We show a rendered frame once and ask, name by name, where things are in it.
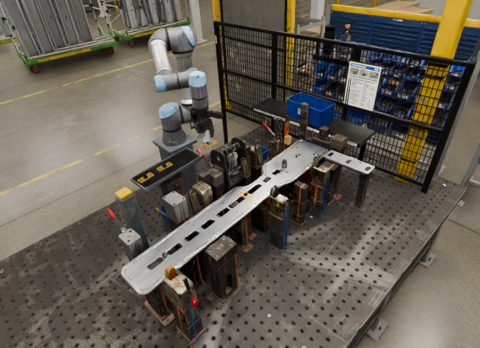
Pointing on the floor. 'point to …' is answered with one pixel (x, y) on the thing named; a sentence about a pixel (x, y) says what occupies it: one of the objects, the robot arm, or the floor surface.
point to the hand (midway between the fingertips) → (208, 141)
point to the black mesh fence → (342, 89)
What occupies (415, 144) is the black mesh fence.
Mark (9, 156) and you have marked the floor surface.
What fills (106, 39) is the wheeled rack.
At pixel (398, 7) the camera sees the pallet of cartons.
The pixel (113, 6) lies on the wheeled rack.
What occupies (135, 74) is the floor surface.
